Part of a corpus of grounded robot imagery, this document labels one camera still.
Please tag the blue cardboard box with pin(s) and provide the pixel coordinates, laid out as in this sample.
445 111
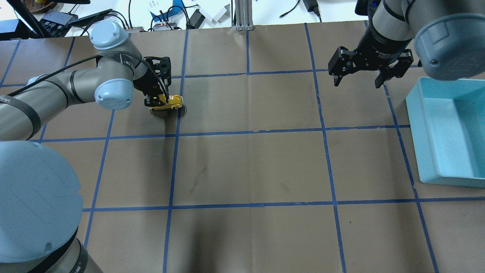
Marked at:
159 12

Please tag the white folded paper box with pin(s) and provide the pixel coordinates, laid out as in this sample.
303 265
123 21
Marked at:
216 13

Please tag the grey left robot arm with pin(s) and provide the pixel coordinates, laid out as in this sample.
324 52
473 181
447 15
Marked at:
41 207

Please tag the black power adapter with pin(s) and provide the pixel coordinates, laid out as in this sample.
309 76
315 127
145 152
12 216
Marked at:
311 5

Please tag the yellow toy beetle car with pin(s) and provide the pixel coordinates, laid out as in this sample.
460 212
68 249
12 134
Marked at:
175 102

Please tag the light blue plastic bin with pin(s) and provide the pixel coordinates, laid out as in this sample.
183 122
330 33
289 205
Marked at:
447 121

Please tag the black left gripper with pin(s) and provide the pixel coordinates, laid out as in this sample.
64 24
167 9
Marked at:
142 82

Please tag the aluminium frame post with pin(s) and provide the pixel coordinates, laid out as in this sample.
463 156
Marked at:
243 18

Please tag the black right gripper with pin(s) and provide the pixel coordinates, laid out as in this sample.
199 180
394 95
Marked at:
379 50

